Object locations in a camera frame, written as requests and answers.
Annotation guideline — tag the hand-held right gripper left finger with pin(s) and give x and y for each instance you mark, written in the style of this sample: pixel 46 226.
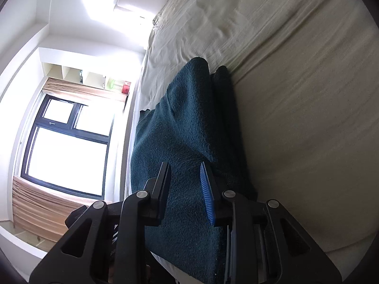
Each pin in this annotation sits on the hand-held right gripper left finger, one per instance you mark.
pixel 161 195

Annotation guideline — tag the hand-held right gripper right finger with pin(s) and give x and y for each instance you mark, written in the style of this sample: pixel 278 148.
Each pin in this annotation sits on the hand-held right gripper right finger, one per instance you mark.
pixel 207 195

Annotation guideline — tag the dark green towel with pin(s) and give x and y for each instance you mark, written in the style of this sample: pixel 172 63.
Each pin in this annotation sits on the dark green towel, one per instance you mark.
pixel 183 130

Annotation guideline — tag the white window ledge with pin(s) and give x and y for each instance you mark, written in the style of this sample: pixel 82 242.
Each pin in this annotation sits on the white window ledge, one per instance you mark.
pixel 130 142

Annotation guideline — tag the black framed window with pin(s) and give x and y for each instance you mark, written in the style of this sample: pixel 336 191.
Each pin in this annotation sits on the black framed window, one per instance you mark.
pixel 68 153

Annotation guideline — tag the red box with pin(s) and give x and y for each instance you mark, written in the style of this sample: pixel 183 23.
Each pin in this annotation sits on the red box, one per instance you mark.
pixel 125 87

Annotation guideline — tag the green plastic container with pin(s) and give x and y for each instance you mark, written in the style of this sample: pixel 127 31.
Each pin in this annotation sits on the green plastic container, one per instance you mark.
pixel 114 84

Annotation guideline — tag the bed with beige sheet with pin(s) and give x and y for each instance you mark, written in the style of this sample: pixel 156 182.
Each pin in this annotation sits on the bed with beige sheet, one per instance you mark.
pixel 296 94

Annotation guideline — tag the white open shelf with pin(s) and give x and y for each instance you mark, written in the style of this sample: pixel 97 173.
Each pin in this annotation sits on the white open shelf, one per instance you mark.
pixel 71 71

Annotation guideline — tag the white nightstand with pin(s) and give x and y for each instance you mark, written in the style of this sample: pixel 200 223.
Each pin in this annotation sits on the white nightstand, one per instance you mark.
pixel 139 1

